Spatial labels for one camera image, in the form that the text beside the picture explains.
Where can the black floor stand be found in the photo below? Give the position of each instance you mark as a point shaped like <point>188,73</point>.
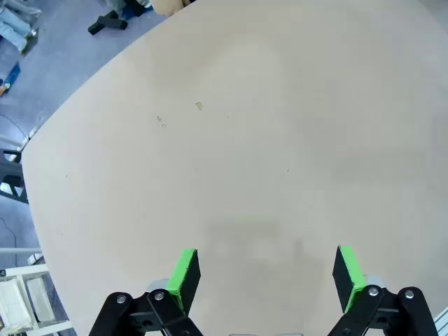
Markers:
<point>108,22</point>

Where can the aluminium profile rail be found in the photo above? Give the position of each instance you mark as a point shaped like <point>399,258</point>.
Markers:
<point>441,323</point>

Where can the white metal shelf frame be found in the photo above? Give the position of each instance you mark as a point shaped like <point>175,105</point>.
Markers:
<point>21,297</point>

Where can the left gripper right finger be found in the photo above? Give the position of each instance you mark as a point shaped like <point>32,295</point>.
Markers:
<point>350,276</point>

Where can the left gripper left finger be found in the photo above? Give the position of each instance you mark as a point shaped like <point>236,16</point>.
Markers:
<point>182,276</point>

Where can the grey plastic stool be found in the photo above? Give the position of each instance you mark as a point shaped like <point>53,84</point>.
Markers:
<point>10,171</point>

